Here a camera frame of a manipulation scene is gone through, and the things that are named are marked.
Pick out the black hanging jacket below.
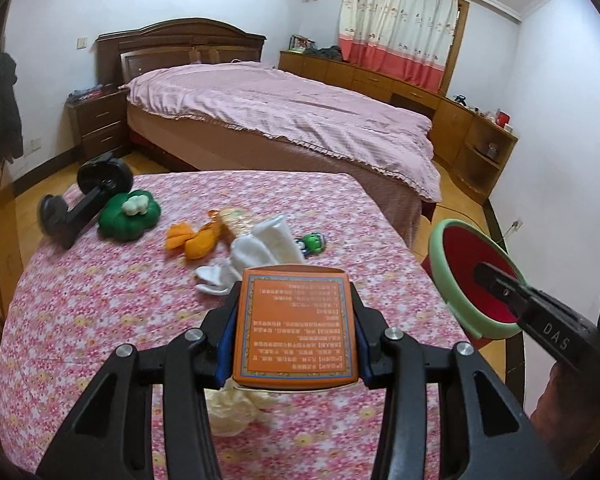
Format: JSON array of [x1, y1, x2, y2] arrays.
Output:
[[0, 35, 25, 163]]

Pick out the long wooden cabinet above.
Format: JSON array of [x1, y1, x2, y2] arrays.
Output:
[[279, 50, 520, 206]]

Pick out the cream crumpled tissue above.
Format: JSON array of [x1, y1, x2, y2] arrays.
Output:
[[204, 380, 283, 437]]

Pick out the books on nightstand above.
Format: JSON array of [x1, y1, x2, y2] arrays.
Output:
[[67, 85, 116, 104]]

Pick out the orange printed cardboard box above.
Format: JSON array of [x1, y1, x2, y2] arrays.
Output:
[[231, 267, 361, 392]]

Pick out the cream and red curtain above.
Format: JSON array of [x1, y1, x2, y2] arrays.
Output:
[[337, 0, 461, 94]]

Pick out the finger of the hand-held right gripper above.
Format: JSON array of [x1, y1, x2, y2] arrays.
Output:
[[472, 261, 535, 317]]

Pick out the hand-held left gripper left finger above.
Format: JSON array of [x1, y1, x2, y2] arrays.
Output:
[[35, 281, 243, 480]]

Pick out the orange plush toy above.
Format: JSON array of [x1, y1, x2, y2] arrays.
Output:
[[184, 229, 227, 261]]

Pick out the pink floral tablecloth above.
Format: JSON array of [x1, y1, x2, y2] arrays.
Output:
[[0, 172, 481, 480]]

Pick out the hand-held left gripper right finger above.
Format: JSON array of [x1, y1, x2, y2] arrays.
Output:
[[347, 282, 556, 480]]

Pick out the bed with pink cover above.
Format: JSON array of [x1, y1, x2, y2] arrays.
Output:
[[117, 61, 443, 202]]

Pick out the dark wooden nightstand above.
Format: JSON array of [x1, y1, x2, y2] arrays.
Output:
[[64, 87, 131, 161]]

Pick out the clear snack packet orange ends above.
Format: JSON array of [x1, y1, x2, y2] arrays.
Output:
[[209, 208, 256, 240]]

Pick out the green figure keychain toy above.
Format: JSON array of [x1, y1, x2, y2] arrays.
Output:
[[294, 232, 327, 259]]

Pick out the person's right forearm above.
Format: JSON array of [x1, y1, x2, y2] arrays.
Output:
[[530, 355, 600, 423]]

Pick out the dark wooden headboard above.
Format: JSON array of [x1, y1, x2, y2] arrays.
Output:
[[96, 18, 267, 87]]

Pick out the red bin with green rim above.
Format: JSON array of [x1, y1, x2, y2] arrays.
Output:
[[428, 219, 526, 342]]

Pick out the green plush toy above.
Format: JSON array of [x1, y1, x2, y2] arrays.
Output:
[[97, 189, 162, 244]]

